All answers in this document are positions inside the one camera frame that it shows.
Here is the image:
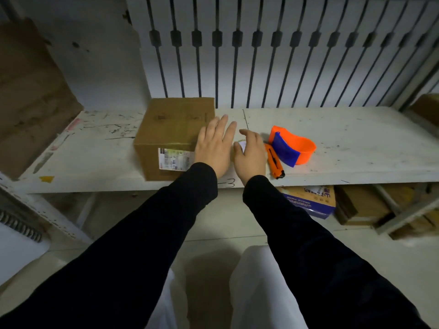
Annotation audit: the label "person's left hand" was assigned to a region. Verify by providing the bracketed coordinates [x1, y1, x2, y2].
[193, 114, 238, 179]

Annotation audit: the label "person's right hand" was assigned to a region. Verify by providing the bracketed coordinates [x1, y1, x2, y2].
[233, 129, 268, 186]

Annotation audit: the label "person's right forearm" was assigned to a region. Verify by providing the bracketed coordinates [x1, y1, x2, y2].
[242, 175, 433, 329]

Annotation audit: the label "person's left forearm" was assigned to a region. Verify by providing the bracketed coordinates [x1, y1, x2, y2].
[0, 162, 219, 329]

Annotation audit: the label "brown cardboard box white label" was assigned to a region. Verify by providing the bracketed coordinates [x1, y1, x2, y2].
[133, 97, 216, 182]

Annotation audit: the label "orange utility knife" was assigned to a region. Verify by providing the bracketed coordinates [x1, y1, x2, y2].
[264, 143, 285, 180]

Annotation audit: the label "orange blue tape dispenser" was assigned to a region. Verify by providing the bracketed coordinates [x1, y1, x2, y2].
[268, 125, 317, 168]

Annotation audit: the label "blue white printed carton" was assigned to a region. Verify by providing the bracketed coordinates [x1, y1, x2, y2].
[278, 186, 337, 220]

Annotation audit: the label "white panel with black bars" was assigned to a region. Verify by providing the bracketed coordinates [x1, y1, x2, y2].
[126, 0, 439, 109]

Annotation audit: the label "flat brown cardboard stack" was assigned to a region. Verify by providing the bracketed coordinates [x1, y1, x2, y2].
[334, 184, 395, 226]

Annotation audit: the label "white trousers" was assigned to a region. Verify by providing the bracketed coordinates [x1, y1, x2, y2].
[144, 245, 310, 329]

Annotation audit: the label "large brown cardboard sheet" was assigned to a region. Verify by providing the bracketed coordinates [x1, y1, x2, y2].
[0, 18, 84, 181]

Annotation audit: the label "black spiral binding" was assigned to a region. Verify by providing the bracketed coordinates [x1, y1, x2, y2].
[0, 210, 44, 243]

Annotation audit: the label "grey metal shelf frame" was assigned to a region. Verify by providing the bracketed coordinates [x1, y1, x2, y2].
[372, 183, 439, 236]

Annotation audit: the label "white perforated rack post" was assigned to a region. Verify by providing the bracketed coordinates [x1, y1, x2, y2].
[0, 173, 94, 244]

